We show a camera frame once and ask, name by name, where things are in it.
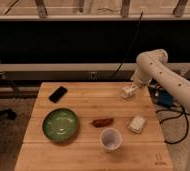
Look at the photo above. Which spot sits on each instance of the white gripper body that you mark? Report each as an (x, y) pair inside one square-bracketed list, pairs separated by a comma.
[(141, 78)]

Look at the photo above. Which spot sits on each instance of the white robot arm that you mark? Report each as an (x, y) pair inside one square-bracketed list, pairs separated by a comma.
[(151, 65)]

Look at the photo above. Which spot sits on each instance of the green ceramic bowl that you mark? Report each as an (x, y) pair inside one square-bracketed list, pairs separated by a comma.
[(60, 125)]

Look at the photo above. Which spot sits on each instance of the blue box on floor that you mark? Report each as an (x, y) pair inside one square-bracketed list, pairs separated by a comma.
[(164, 99)]

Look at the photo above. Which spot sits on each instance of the white wrapped packet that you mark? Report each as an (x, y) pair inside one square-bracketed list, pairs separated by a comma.
[(137, 124)]

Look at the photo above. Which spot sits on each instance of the brown sausage toy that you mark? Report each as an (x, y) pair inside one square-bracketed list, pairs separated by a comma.
[(102, 122)]

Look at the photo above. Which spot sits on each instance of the black smartphone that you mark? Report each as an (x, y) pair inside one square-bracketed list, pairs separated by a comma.
[(57, 94)]

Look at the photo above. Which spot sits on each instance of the black office chair base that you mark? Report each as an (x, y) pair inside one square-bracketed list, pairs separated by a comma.
[(8, 113)]

